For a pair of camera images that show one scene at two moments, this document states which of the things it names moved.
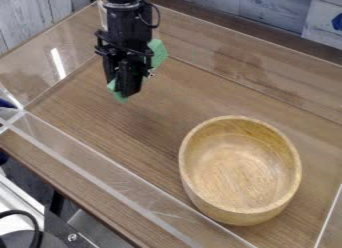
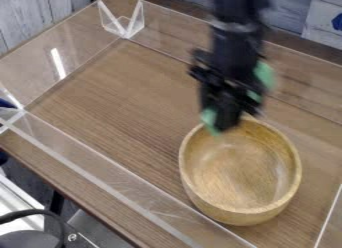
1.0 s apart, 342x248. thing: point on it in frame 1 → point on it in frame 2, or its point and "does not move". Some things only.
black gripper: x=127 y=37 → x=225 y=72
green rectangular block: x=159 y=59 → x=264 y=80
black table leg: x=57 y=201 does not move
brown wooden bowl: x=239 y=167 does not move
